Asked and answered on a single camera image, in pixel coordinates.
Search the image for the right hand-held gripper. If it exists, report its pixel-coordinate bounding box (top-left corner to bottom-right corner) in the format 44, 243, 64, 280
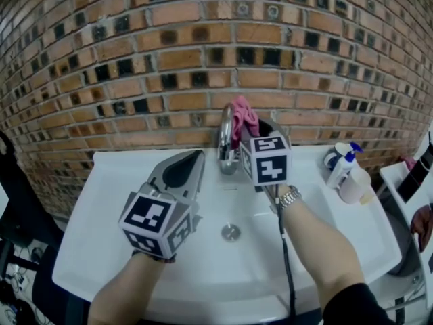
238, 118, 293, 196

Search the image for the white plastic cup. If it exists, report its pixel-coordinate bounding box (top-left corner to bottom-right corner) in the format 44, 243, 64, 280
339, 167, 372, 204

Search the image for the white shelf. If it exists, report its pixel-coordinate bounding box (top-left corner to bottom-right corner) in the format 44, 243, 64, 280
378, 160, 433, 314

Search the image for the black office chair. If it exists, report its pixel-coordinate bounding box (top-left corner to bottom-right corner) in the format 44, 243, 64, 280
0, 130, 89, 325

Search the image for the black tumbler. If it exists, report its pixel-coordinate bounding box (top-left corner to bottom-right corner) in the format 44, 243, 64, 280
414, 144, 433, 182

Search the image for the pale soap bar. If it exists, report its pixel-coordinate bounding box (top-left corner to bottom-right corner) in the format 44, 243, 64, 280
358, 190, 376, 206

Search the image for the chrome faucet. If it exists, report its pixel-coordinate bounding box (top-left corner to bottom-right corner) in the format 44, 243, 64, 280
218, 102, 243, 175

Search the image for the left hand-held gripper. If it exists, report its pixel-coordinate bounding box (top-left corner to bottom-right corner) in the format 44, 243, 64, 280
117, 149, 207, 261

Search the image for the dark bead bracelet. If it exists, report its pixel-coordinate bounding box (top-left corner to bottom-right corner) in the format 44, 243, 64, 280
131, 248, 177, 264

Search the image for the metal sink drain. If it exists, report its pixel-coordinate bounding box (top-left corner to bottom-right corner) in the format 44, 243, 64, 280
221, 222, 242, 242

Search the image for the pink cloth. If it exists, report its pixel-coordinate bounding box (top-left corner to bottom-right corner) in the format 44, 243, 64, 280
231, 95, 260, 148

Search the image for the silver wristwatch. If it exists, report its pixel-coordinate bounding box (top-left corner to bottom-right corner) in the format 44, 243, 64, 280
273, 185, 303, 211

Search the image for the white blue pump bottle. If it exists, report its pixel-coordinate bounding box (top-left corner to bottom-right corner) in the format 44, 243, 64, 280
326, 142, 365, 189

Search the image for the black right sleeve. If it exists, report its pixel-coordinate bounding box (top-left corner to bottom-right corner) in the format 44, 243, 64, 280
321, 282, 396, 325

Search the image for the white sink basin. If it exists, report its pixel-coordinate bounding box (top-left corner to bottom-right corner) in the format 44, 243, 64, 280
52, 144, 403, 321

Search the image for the tangle of floor cables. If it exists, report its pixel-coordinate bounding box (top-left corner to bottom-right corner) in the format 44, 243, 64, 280
0, 245, 45, 325

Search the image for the person's right forearm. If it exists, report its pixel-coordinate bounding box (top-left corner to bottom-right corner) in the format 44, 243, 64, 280
279, 194, 368, 318

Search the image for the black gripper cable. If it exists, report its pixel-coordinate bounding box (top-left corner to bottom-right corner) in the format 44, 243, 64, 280
275, 184, 297, 325

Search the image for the white toilet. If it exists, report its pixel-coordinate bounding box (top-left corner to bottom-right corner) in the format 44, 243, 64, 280
382, 198, 424, 277

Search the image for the person's left forearm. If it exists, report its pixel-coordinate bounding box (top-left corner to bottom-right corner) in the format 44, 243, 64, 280
88, 252, 173, 325

